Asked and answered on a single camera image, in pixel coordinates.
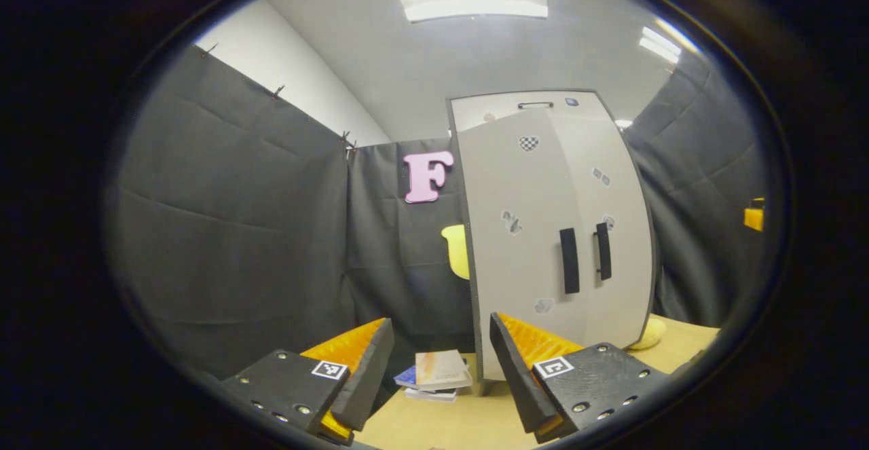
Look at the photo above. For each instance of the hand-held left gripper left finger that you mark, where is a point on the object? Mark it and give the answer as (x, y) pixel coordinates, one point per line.
(370, 375)

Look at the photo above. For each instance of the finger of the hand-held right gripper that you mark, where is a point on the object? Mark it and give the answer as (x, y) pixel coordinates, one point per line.
(753, 219)

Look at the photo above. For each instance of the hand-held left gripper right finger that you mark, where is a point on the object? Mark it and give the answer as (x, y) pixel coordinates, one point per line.
(519, 382)

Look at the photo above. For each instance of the grey cabinet door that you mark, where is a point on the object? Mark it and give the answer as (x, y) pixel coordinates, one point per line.
(502, 280)
(624, 287)

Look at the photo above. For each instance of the grey cabinet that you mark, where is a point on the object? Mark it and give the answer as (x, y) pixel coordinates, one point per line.
(475, 112)

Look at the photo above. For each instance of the blue book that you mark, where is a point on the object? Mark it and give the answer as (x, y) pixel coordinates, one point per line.
(406, 377)

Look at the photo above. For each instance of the white book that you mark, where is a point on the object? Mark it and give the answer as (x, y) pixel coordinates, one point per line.
(431, 395)

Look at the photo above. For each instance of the beige book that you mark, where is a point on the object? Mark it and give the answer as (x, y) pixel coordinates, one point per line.
(441, 368)

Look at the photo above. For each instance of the yellow plush toy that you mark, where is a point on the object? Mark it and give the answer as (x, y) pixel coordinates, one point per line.
(650, 334)

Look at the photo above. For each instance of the small ceiling light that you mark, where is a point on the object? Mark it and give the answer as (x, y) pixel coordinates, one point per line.
(658, 44)
(623, 124)

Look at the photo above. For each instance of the black backdrop cloth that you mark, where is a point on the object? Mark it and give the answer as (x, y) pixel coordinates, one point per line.
(237, 233)

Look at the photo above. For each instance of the large ceiling light panel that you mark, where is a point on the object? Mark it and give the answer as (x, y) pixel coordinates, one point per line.
(472, 0)

